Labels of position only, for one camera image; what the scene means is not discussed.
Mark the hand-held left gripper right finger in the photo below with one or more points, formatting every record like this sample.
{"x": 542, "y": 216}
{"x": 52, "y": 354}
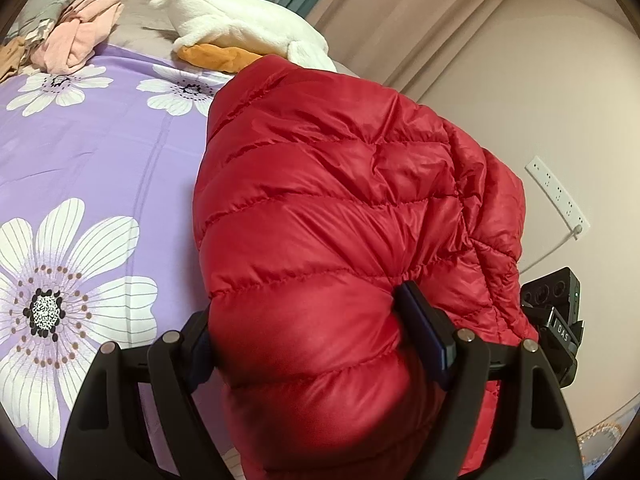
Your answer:
{"x": 425, "y": 325}

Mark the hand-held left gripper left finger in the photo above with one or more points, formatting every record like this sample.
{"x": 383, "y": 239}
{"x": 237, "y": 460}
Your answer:
{"x": 200, "y": 360}

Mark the red down jacket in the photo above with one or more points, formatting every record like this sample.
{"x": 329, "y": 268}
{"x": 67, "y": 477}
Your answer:
{"x": 325, "y": 210}

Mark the white power strip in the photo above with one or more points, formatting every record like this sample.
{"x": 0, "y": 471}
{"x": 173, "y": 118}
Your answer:
{"x": 557, "y": 195}

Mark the patterned beige cloth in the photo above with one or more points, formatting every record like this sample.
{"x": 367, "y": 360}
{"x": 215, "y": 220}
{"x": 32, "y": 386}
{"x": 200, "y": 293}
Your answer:
{"x": 602, "y": 445}

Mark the purple floral bed sheet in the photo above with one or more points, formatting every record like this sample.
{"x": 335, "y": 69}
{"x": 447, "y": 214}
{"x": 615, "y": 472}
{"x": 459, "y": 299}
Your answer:
{"x": 100, "y": 150}

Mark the mustard orange garment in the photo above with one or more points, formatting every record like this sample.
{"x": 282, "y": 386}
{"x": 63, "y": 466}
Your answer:
{"x": 215, "y": 56}

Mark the beige curtain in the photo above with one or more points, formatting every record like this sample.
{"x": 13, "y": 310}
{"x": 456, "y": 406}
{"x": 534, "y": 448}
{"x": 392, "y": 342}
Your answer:
{"x": 400, "y": 20}

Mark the white plush toy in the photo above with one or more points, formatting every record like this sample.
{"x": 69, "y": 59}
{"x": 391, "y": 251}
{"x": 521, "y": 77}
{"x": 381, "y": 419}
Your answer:
{"x": 240, "y": 20}

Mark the pink garment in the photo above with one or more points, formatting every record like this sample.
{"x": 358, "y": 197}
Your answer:
{"x": 80, "y": 35}

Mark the grey duvet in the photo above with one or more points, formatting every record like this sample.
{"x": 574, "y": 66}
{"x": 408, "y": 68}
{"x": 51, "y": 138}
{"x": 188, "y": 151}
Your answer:
{"x": 140, "y": 15}

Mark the tan cloth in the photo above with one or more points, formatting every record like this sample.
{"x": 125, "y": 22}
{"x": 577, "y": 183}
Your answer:
{"x": 10, "y": 60}

